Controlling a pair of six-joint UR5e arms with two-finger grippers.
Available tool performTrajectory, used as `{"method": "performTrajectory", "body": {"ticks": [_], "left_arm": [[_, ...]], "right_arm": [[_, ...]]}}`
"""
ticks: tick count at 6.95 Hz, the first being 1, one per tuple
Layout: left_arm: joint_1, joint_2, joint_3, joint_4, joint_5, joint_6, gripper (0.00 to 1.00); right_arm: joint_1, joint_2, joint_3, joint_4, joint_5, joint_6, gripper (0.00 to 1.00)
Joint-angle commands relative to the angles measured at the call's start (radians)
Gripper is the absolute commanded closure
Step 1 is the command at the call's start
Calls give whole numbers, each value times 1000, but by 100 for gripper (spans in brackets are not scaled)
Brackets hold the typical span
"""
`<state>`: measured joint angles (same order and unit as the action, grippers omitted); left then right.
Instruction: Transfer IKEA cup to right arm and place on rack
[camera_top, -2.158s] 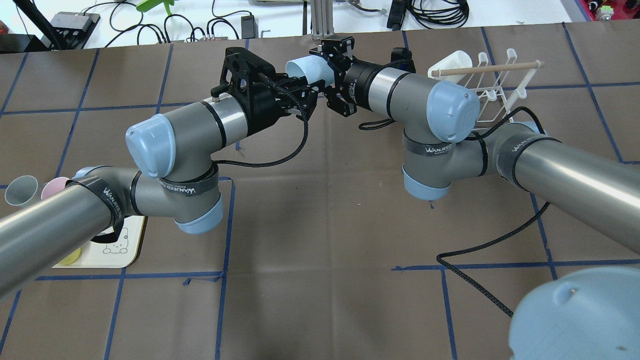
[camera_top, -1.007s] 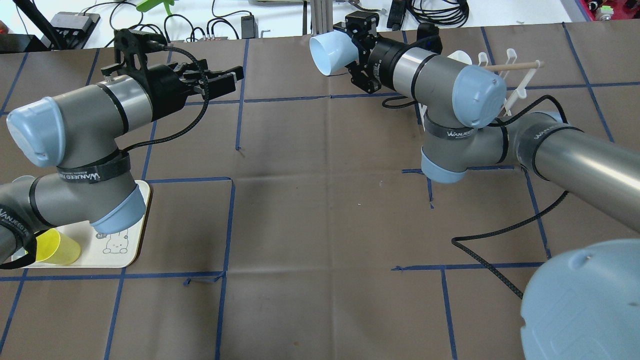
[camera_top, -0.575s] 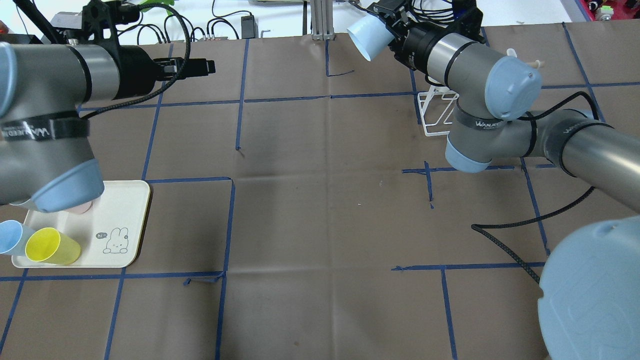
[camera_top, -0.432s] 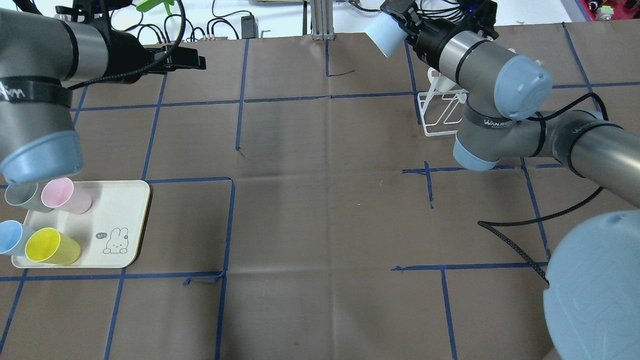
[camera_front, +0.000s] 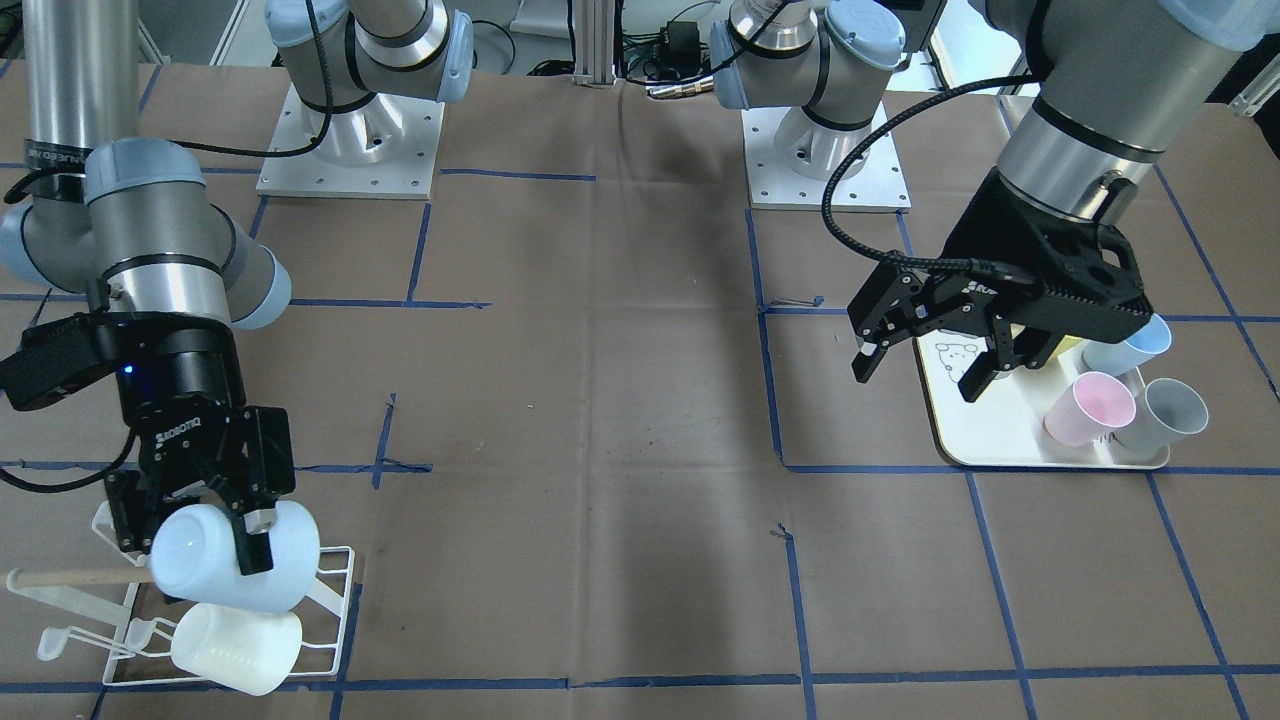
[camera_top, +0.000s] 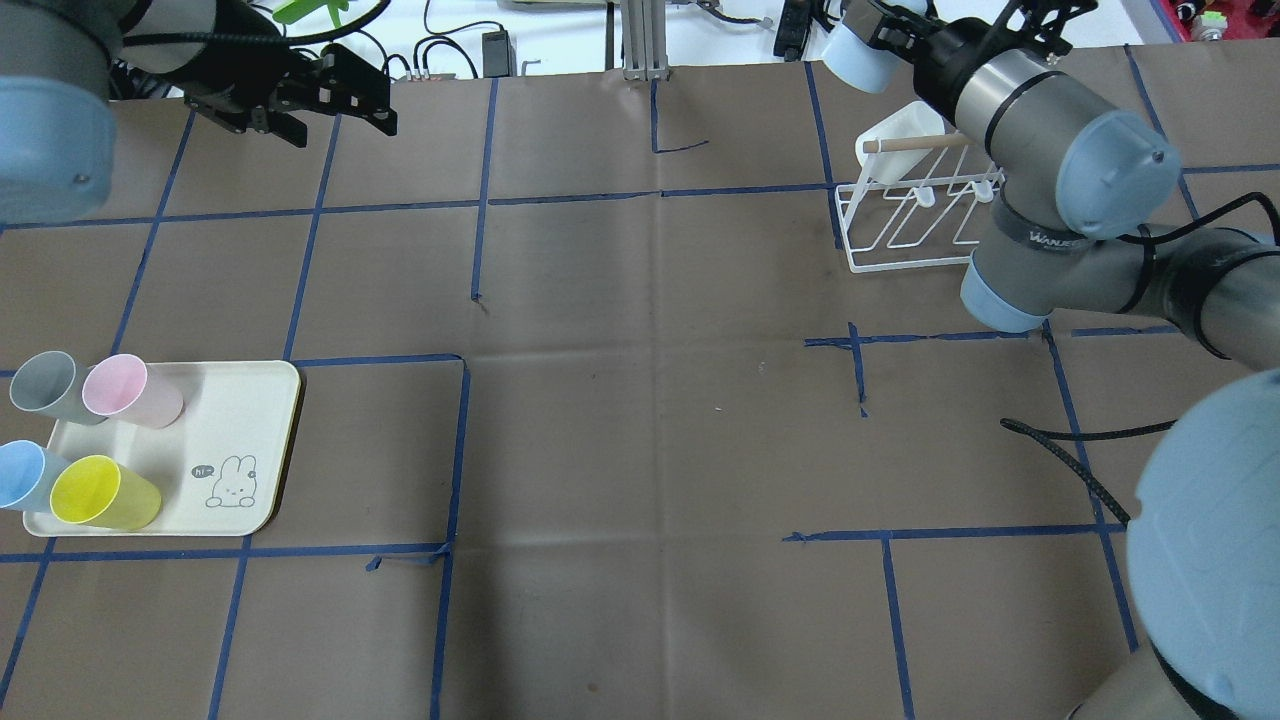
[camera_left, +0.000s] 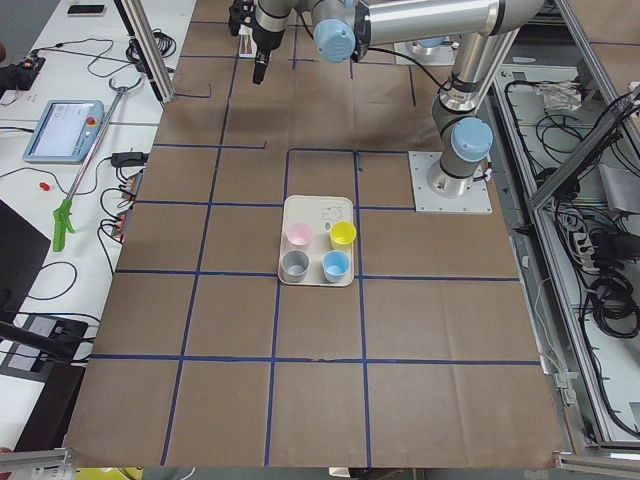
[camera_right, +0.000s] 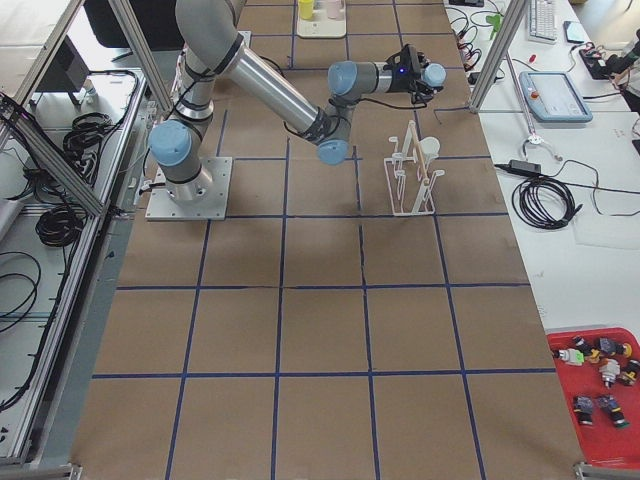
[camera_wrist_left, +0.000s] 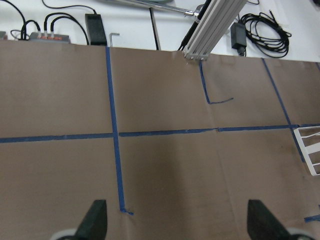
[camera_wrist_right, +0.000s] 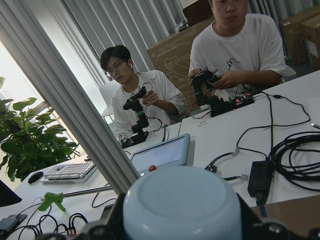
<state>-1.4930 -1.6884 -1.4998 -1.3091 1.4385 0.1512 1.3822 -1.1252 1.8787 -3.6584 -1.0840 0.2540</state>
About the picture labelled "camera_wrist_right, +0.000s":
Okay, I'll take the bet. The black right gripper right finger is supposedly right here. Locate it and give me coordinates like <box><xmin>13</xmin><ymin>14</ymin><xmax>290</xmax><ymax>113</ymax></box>
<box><xmin>237</xmin><ymin>194</ymin><xmax>263</xmax><ymax>240</ymax></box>

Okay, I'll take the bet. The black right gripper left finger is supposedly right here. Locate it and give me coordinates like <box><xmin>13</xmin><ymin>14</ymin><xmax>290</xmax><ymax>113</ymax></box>
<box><xmin>106</xmin><ymin>192</ymin><xmax>126</xmax><ymax>227</ymax></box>

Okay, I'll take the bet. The light blue plastic cup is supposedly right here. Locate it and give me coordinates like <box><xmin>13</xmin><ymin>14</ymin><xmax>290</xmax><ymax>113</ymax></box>
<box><xmin>123</xmin><ymin>166</ymin><xmax>243</xmax><ymax>240</ymax></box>

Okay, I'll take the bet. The second small robot arm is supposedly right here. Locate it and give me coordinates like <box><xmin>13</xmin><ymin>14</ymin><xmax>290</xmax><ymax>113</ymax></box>
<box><xmin>186</xmin><ymin>68</ymin><xmax>254</xmax><ymax>240</ymax></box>

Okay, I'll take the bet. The small black robot arm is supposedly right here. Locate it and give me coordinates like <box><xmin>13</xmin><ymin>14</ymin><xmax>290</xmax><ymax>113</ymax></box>
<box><xmin>107</xmin><ymin>86</ymin><xmax>149</xmax><ymax>226</ymax></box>

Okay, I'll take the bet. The brown paper table cover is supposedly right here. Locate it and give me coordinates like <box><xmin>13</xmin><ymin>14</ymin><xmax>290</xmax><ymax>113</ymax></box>
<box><xmin>265</xmin><ymin>195</ymin><xmax>320</xmax><ymax>237</ymax></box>

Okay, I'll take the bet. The black power adapter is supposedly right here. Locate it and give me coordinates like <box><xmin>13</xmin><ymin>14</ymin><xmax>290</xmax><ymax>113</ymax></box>
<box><xmin>247</xmin><ymin>160</ymin><xmax>273</xmax><ymax>206</ymax></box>

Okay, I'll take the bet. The white keyboard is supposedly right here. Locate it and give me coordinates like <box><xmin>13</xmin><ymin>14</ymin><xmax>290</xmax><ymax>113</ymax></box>
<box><xmin>40</xmin><ymin>161</ymin><xmax>97</xmax><ymax>184</ymax></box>

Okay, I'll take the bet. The blue teach pendant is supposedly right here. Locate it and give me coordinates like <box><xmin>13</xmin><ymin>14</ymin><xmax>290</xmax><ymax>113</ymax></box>
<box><xmin>130</xmin><ymin>133</ymin><xmax>191</xmax><ymax>176</ymax></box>

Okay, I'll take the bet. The black computer mouse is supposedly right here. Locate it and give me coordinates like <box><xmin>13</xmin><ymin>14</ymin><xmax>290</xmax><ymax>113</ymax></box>
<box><xmin>27</xmin><ymin>171</ymin><xmax>44</xmax><ymax>184</ymax></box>

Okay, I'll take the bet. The black monitor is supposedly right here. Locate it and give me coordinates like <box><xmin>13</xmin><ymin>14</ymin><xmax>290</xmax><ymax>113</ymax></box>
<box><xmin>0</xmin><ymin>180</ymin><xmax>22</xmax><ymax>207</ymax></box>

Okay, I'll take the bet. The green potted plant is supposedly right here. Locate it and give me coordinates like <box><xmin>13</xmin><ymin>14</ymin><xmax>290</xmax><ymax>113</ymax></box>
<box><xmin>0</xmin><ymin>76</ymin><xmax>78</xmax><ymax>182</ymax></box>

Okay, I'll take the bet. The person with glasses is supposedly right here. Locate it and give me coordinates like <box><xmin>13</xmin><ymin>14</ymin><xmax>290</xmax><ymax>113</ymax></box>
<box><xmin>99</xmin><ymin>44</ymin><xmax>188</xmax><ymax>137</ymax></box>

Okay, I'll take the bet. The person in white t-shirt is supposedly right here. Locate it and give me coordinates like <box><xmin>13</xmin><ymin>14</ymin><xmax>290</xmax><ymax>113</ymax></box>
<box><xmin>187</xmin><ymin>0</ymin><xmax>287</xmax><ymax>100</ymax></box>

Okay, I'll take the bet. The green handled reacher grabber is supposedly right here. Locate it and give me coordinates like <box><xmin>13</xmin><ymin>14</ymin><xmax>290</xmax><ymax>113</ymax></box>
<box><xmin>38</xmin><ymin>186</ymin><xmax>115</xmax><ymax>213</ymax></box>

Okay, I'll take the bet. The coiled black cable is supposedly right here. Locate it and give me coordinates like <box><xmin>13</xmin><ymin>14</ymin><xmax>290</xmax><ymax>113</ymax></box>
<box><xmin>268</xmin><ymin>131</ymin><xmax>320</xmax><ymax>193</ymax></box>

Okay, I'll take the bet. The aluminium frame post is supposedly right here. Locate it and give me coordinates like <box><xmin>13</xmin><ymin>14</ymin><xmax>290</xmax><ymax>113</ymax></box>
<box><xmin>0</xmin><ymin>0</ymin><xmax>139</xmax><ymax>194</ymax></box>

